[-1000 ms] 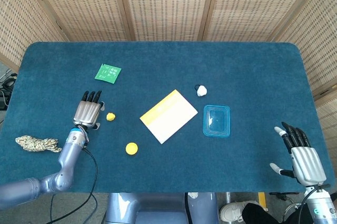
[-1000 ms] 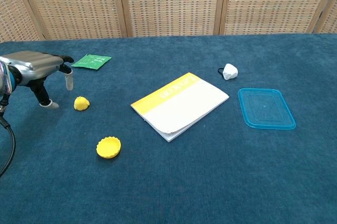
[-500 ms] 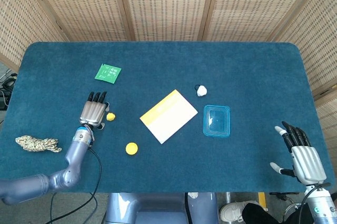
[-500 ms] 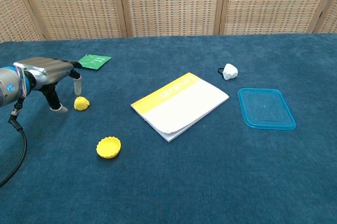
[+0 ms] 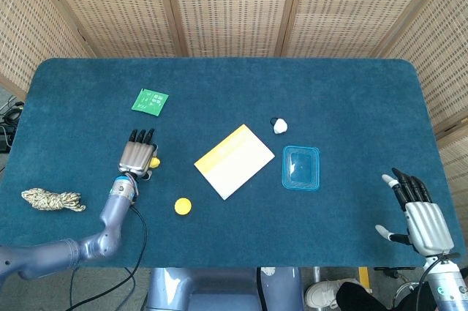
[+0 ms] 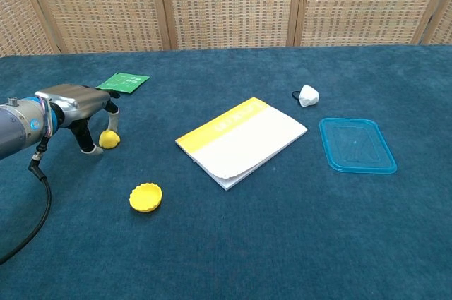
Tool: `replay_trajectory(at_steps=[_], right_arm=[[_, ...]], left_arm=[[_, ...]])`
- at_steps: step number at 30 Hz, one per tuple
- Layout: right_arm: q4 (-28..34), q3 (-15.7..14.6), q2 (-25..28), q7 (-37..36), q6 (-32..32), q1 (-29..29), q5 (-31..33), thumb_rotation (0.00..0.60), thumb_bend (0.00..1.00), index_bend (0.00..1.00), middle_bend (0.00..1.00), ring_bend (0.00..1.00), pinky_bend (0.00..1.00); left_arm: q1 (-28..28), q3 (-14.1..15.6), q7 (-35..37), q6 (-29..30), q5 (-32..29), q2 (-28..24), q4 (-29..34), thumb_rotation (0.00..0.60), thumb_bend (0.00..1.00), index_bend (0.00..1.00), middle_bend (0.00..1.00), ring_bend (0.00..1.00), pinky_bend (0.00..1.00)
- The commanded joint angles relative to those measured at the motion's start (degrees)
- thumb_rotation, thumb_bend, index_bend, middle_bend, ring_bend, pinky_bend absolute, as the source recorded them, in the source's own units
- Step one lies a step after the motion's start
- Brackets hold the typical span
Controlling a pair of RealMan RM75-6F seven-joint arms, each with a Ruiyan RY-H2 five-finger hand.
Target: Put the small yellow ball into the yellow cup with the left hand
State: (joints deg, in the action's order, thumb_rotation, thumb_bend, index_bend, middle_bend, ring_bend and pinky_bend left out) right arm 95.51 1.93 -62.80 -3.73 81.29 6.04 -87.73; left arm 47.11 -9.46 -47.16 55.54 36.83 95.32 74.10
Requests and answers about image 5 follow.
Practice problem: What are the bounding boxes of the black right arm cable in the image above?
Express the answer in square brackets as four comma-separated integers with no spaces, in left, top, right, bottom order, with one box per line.
[391,252,461,311]

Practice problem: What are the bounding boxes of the yellow round disc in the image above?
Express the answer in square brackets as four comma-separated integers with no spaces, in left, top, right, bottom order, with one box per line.
[173,197,193,216]

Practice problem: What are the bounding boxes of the woven folding screen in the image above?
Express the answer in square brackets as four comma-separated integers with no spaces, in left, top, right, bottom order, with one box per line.
[0,0,468,213]

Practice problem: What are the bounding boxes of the clear blue plastic container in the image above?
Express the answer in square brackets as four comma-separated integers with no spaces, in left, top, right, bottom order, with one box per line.
[281,145,322,192]

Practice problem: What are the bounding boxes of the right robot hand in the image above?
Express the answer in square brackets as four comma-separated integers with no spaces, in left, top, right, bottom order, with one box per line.
[375,168,456,257]

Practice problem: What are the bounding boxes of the blue table mat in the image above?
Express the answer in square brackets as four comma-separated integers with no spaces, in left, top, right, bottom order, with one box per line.
[0,57,461,269]

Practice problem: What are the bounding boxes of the black trouser leg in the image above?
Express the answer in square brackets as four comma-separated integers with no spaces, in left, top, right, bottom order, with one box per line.
[335,277,438,311]

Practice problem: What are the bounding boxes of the green paper packet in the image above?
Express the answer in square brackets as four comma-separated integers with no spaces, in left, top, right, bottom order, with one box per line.
[131,88,170,118]

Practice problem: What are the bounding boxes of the white sneaker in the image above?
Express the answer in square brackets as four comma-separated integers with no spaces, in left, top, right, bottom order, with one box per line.
[305,278,361,310]

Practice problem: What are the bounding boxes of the black cables on floor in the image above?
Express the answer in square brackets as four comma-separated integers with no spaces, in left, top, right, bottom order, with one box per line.
[0,95,25,173]

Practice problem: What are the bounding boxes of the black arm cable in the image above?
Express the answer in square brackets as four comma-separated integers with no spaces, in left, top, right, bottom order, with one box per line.
[61,201,148,311]
[391,252,461,311]

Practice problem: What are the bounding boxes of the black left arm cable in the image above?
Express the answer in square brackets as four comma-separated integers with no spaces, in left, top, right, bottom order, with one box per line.
[61,201,148,311]

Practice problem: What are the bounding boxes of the yellow and white notebook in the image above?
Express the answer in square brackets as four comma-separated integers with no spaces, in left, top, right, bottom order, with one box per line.
[193,124,276,201]

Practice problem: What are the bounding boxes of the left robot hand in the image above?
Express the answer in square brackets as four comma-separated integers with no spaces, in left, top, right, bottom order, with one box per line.
[116,128,160,181]

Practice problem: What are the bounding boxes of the coiled beige rope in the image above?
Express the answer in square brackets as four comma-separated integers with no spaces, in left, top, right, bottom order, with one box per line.
[20,187,87,213]

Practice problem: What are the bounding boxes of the small white object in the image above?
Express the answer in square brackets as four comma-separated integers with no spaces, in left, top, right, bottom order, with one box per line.
[269,117,289,135]

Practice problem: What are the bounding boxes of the blue-grey robot torso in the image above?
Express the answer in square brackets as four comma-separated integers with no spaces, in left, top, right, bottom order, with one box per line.
[145,266,304,311]

